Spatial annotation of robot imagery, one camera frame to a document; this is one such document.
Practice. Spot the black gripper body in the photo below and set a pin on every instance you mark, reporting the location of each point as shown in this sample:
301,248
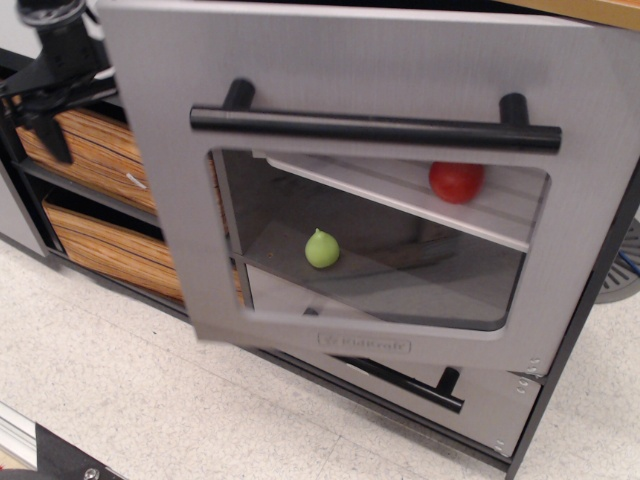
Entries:
63,76

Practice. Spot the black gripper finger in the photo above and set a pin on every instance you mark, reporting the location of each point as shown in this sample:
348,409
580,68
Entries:
47,129

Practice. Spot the black oven door handle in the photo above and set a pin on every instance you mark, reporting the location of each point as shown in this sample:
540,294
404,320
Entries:
513,132

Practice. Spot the grey toy oven door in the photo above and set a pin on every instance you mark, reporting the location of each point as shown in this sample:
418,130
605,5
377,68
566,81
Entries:
404,289

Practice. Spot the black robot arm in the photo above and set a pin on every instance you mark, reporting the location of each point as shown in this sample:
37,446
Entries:
41,13

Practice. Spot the white oven shelf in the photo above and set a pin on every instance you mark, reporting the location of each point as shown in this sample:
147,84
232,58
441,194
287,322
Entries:
504,212

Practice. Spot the grey lower oven drawer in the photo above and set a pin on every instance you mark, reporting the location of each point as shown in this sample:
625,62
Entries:
489,407

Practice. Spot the upper wood-pattern storage bin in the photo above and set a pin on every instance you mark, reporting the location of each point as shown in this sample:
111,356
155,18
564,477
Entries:
105,157

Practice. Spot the wood-pattern storage bin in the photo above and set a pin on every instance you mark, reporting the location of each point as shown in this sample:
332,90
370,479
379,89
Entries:
105,157
113,243

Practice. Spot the dark toy kitchen cabinet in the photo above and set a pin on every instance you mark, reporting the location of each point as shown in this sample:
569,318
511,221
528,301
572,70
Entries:
132,387

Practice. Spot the lower wood-pattern storage bin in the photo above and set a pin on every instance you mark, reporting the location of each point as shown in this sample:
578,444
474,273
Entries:
113,243

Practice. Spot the green toy pear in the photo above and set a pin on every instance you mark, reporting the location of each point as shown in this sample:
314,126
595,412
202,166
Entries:
322,250

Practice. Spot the red toy tomato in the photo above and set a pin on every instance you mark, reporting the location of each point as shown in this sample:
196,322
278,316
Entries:
456,183

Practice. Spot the grey round chair base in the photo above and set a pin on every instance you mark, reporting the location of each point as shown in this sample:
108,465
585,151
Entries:
622,279

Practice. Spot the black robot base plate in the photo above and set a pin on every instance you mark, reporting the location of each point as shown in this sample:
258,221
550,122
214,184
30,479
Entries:
58,459

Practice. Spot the black drawer handle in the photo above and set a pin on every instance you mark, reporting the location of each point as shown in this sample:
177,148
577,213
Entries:
384,378

